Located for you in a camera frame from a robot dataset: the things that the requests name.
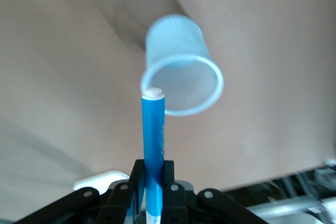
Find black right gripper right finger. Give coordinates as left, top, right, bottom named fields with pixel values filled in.
left=162, top=160, right=263, bottom=224

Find white rounded rectangular device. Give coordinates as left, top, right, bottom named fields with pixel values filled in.
left=72, top=169, right=130, bottom=192

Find blue mesh cup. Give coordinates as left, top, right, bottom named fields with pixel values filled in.
left=140, top=13, right=225, bottom=118

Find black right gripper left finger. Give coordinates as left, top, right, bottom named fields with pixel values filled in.
left=15, top=159, right=146, bottom=224

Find brown paper table cover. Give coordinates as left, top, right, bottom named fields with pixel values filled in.
left=0, top=0, right=336, bottom=194

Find blue marker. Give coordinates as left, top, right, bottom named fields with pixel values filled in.
left=141, top=87, right=166, bottom=224

